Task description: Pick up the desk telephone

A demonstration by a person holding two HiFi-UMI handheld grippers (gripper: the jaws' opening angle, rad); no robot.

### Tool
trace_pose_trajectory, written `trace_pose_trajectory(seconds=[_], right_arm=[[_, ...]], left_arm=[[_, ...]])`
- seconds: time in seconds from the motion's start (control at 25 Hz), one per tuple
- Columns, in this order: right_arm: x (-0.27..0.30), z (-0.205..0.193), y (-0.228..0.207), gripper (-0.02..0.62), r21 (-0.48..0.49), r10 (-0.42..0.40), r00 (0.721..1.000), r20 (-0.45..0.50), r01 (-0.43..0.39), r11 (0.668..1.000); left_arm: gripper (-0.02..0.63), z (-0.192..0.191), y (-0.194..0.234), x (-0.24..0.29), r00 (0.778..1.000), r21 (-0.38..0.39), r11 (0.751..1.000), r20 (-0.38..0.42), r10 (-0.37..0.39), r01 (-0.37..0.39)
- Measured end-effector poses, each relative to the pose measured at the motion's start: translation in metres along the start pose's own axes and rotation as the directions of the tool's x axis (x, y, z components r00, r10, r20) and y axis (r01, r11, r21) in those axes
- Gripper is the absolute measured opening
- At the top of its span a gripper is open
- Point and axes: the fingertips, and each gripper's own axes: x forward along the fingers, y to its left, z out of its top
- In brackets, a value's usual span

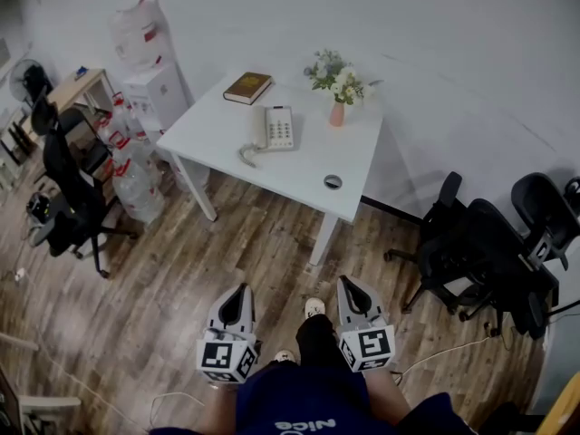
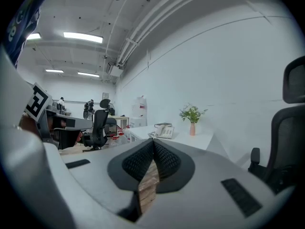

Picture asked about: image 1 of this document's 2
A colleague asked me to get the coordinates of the black mesh office chair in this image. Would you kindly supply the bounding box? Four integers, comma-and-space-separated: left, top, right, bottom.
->
29, 85, 140, 280

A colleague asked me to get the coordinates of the clear water jug red label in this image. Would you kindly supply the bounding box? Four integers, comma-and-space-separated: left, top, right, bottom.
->
106, 131, 156, 168
96, 92, 138, 140
111, 158, 167, 225

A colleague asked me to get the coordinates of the person's navy shirt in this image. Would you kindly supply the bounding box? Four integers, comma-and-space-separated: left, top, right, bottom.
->
148, 359, 478, 435

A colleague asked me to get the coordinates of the beige desk telephone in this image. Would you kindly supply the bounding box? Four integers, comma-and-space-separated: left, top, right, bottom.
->
238, 104, 296, 169

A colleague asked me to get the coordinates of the person's black trouser leg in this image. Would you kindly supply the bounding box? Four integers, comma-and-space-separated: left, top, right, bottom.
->
295, 313, 351, 372

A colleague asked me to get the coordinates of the black standing fan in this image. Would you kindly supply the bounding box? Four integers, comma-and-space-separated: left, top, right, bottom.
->
9, 58, 54, 104

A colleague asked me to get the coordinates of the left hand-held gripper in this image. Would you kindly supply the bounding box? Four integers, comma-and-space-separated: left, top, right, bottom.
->
196, 283, 263, 384

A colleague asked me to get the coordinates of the white water dispenser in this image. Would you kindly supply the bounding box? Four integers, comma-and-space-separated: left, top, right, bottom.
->
121, 60, 192, 134

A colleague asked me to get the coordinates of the light wooden side desk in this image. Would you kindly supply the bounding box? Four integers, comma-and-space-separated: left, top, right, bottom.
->
43, 67, 115, 118

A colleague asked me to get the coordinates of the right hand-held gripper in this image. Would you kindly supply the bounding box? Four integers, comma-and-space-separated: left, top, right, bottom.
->
335, 275, 397, 373

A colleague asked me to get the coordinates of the grey floor device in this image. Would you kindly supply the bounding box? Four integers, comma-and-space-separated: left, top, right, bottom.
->
25, 191, 56, 227

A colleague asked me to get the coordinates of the yellow board edge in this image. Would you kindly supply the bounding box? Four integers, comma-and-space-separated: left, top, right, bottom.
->
537, 371, 580, 435

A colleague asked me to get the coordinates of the person's left forearm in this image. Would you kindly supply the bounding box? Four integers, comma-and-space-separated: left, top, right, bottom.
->
198, 380, 248, 435

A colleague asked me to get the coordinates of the large water bottle on dispenser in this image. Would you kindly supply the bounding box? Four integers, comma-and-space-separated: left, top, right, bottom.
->
107, 0, 177, 70

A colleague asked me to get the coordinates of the person's right forearm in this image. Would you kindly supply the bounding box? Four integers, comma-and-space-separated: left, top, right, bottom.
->
364, 368, 414, 427

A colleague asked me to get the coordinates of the white flower bouquet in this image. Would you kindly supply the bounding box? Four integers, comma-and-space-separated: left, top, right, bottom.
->
303, 48, 378, 107

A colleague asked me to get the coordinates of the white desk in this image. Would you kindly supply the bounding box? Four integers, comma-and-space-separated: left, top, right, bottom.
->
156, 72, 384, 267

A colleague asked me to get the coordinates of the white floor cable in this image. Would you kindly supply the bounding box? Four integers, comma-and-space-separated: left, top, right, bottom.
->
149, 391, 206, 429
400, 334, 494, 376

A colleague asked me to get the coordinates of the brown hardcover book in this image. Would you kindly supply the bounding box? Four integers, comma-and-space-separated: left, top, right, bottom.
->
222, 71, 274, 107

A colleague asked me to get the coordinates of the white frame furniture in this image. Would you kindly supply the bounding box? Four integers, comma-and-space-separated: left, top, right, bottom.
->
0, 330, 83, 435

